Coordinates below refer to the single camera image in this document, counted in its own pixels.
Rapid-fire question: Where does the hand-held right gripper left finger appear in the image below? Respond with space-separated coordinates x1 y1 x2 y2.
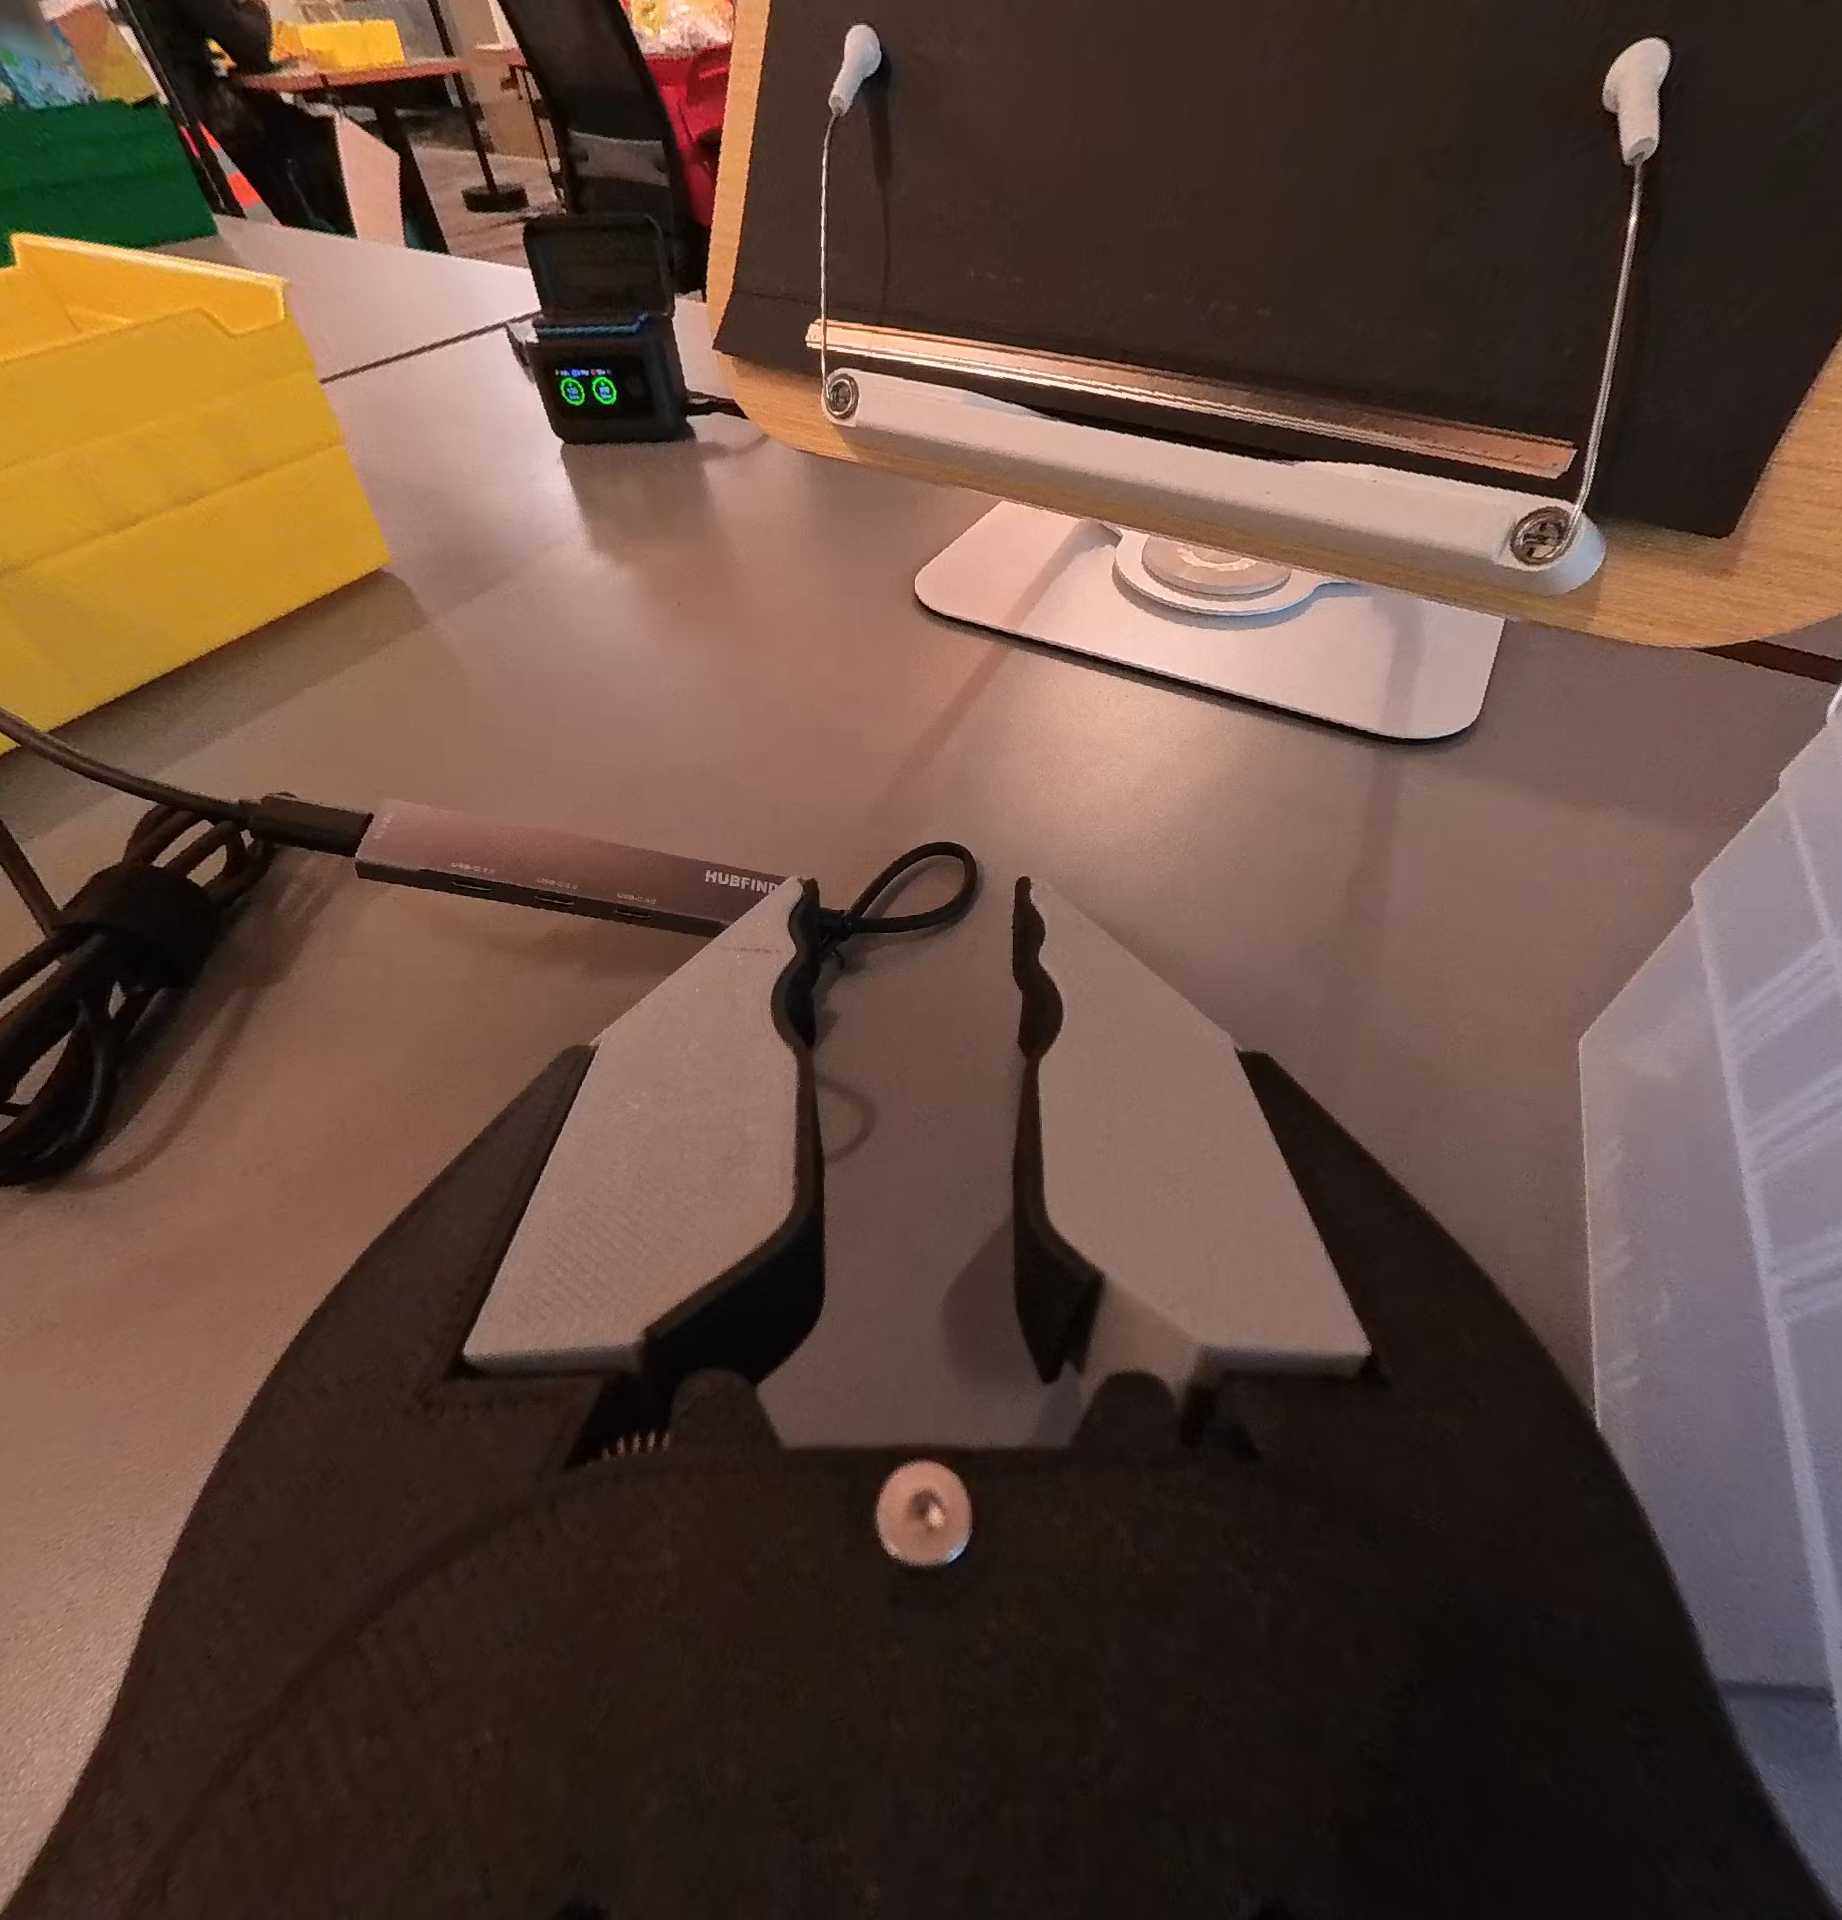
464 878 829 1380

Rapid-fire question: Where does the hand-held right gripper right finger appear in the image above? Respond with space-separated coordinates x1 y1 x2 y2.
1012 876 1378 1408

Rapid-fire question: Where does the grey usb hub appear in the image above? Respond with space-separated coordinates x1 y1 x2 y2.
356 798 803 942

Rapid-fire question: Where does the black usb-c cable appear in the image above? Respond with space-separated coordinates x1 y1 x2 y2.
0 682 377 1191

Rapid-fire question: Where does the clear plastic organizer box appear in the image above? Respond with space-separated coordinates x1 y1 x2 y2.
1582 630 1842 1920

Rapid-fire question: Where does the thin black rod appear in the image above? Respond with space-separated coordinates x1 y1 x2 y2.
0 757 55 934

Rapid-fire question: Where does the black charging case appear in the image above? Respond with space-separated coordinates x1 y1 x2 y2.
509 209 698 446

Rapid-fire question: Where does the yellow plastic bin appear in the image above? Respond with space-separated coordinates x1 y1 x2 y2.
0 233 395 766

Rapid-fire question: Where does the black sheet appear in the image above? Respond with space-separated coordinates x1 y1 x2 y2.
711 0 1842 538

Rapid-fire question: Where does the black mesh office chair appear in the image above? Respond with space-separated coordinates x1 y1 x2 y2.
493 0 722 290

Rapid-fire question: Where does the green plastic bin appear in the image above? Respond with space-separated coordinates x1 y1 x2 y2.
0 97 220 272

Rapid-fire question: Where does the black velcro cable strap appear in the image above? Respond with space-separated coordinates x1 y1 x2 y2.
54 869 222 991

